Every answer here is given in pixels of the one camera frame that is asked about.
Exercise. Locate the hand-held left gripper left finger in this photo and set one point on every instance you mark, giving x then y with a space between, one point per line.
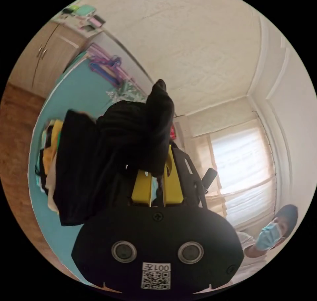
141 189

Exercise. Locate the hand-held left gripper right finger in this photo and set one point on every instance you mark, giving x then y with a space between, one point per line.
173 187

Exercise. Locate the black short sleeve shirt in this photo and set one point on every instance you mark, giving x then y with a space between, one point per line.
104 142

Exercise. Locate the sheer beige curtain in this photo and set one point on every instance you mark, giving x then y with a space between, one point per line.
203 147

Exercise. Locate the window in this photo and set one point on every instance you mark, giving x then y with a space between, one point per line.
244 162

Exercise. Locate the pile of clothes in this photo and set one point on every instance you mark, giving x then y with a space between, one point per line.
50 155

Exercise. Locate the person's body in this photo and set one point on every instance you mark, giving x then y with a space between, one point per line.
268 236

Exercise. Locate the heap of coloured clothes hangers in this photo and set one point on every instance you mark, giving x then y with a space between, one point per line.
109 65

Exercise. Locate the wooden cupboard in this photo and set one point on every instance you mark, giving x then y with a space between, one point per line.
49 58

